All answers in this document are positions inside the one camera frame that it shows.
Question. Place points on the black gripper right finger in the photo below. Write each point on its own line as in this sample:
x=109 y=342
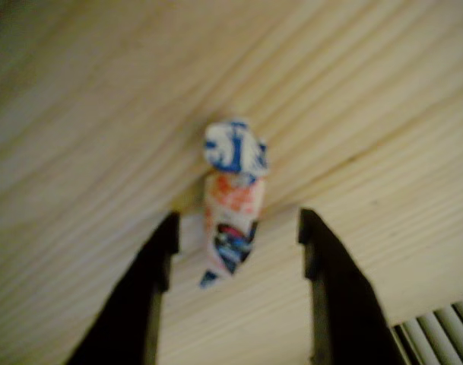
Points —
x=345 y=311

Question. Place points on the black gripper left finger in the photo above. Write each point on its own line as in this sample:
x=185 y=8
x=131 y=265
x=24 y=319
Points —
x=132 y=311

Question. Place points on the candy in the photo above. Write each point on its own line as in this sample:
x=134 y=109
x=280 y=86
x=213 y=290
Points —
x=235 y=190

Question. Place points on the white ribbed radiator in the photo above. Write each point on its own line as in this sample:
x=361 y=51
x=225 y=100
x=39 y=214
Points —
x=436 y=331

